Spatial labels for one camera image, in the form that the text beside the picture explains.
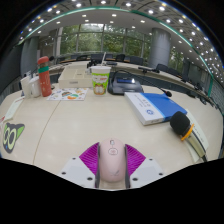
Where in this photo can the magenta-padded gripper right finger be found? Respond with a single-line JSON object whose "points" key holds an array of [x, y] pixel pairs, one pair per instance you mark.
{"points": [[134, 158]]}

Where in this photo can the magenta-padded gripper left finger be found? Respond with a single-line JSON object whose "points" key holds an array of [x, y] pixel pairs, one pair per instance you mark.
{"points": [[90, 156]]}

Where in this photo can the pink computer mouse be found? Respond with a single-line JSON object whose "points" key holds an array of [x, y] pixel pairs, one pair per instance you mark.
{"points": [[112, 163]]}

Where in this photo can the black cat-face mouse pad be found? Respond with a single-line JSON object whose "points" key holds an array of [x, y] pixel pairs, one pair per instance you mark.
{"points": [[11, 136]]}

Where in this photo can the black handheld microphone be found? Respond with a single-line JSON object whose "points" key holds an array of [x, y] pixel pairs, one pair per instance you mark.
{"points": [[180, 122]]}

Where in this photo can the blue folder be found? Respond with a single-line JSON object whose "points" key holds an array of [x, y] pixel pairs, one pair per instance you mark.
{"points": [[168, 105]]}

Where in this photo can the colourful printed leaflet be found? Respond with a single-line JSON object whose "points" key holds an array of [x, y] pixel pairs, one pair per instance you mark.
{"points": [[68, 94]]}

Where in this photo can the black gooseneck microphone console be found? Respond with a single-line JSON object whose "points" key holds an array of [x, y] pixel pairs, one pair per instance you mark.
{"points": [[125, 86]]}

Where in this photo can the green printed paper cup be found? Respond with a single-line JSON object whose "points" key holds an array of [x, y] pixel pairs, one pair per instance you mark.
{"points": [[100, 81]]}

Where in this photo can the white cardboard box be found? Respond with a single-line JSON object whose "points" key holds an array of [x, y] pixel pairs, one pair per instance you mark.
{"points": [[75, 80]]}

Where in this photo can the white lidded mug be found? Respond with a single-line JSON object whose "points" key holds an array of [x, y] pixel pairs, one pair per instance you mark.
{"points": [[35, 87]]}

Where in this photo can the red bottle with green band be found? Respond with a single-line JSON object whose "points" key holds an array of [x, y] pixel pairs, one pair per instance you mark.
{"points": [[44, 78]]}

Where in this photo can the plain white paper cup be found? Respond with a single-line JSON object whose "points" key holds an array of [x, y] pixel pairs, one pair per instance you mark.
{"points": [[25, 87]]}

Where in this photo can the dark conference chairs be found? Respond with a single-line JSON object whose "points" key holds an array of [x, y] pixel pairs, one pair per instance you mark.
{"points": [[135, 60]]}

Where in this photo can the ceiling lights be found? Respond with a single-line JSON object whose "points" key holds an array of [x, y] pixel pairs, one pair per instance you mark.
{"points": [[150, 11]]}

